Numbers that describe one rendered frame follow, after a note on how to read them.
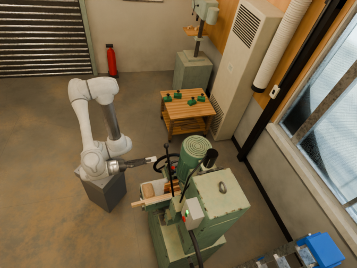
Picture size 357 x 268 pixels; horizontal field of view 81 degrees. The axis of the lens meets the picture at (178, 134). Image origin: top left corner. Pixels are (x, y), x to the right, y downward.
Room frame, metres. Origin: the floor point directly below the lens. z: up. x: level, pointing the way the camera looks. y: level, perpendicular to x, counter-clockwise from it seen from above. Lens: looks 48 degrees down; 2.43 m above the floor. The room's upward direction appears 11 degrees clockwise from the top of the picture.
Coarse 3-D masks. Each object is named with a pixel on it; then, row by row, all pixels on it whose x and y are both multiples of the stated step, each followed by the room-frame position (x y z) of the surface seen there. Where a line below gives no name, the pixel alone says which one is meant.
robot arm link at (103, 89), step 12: (96, 84) 1.08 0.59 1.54; (108, 84) 1.11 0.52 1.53; (96, 96) 1.04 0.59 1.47; (108, 96) 1.08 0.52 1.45; (108, 108) 1.08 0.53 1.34; (108, 120) 1.06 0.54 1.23; (108, 132) 1.06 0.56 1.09; (120, 132) 1.12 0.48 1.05; (108, 144) 1.03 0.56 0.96; (120, 144) 1.05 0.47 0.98
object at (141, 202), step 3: (171, 192) 0.72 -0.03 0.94; (174, 192) 0.73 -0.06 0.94; (162, 195) 0.69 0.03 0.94; (165, 195) 0.69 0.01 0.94; (168, 195) 0.70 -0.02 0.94; (150, 198) 0.65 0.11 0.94; (153, 198) 0.65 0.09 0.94; (156, 198) 0.66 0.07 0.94; (141, 201) 0.62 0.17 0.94; (144, 201) 0.62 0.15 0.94; (132, 204) 0.58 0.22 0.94; (135, 204) 0.58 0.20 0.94; (138, 204) 0.59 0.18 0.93; (141, 204) 0.60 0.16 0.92; (132, 207) 0.57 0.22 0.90
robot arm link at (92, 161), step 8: (72, 104) 0.93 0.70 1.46; (80, 104) 0.93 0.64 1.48; (80, 112) 0.89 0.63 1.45; (80, 120) 0.83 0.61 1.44; (88, 120) 0.85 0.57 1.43; (80, 128) 0.77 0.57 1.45; (88, 128) 0.76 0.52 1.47; (88, 136) 0.68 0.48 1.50; (88, 144) 0.63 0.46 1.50; (88, 152) 0.56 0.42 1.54; (96, 152) 0.57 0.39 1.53; (88, 160) 0.52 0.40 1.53; (96, 160) 0.53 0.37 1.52; (88, 168) 0.49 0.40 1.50; (96, 168) 0.51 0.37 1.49; (104, 168) 0.56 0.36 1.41
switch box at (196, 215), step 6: (192, 198) 0.45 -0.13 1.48; (186, 204) 0.42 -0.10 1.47; (192, 204) 0.43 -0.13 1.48; (198, 204) 0.43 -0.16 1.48; (192, 210) 0.40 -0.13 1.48; (198, 210) 0.40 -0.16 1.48; (192, 216) 0.37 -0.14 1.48; (198, 216) 0.37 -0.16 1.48; (204, 216) 0.38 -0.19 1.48; (186, 222) 0.38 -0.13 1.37; (192, 222) 0.36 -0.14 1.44; (198, 222) 0.37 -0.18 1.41; (186, 228) 0.36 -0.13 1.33; (192, 228) 0.37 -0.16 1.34
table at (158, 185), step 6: (156, 180) 0.82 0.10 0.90; (162, 180) 0.83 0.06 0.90; (168, 180) 0.84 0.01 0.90; (156, 186) 0.77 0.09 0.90; (162, 186) 0.78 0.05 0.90; (156, 192) 0.72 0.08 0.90; (162, 192) 0.73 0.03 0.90; (168, 192) 0.74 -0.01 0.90; (162, 204) 0.64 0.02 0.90; (168, 204) 0.66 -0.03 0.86; (150, 210) 0.60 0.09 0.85
